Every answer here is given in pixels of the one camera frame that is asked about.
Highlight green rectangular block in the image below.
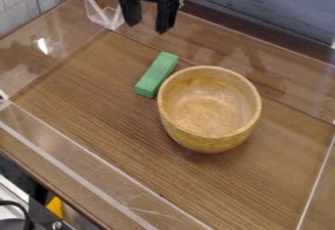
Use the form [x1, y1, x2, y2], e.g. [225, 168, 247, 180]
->
[135, 52, 177, 98]

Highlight brown wooden bowl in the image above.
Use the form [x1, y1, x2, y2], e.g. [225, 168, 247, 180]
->
[157, 66, 261, 154]

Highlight clear acrylic corner bracket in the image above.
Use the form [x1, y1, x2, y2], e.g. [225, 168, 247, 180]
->
[84, 0, 125, 30]

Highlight clear acrylic front wall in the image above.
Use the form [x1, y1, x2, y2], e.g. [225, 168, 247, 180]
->
[0, 101, 213, 230]

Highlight black cable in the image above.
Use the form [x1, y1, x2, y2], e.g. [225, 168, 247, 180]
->
[0, 200, 33, 230]

